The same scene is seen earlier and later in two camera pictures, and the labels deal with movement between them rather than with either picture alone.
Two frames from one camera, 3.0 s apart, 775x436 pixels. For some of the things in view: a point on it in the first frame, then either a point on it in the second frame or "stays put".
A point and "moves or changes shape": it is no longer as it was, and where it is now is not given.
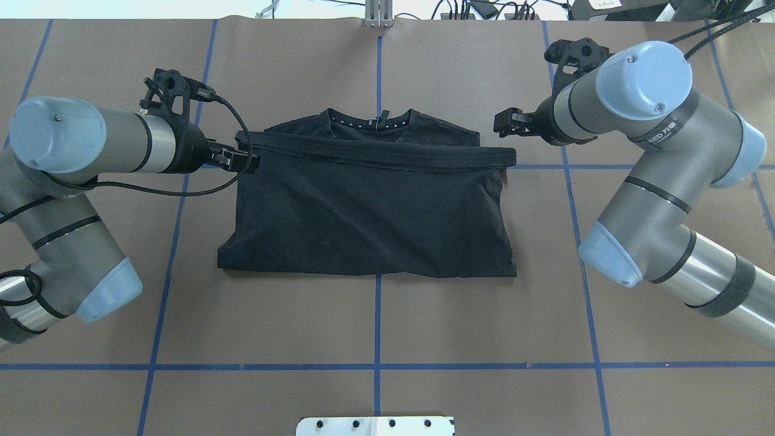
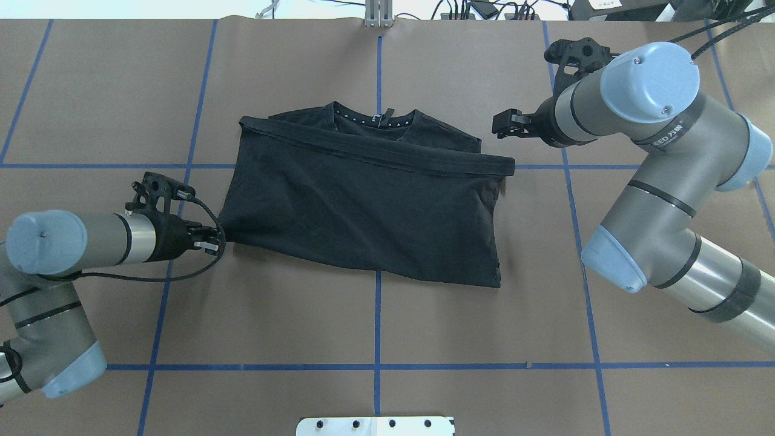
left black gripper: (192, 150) -> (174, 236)
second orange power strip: (509, 16) stays put
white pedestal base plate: (376, 426) stays put
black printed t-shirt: (389, 193) moves or changes shape
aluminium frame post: (378, 13) stays put
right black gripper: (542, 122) stays put
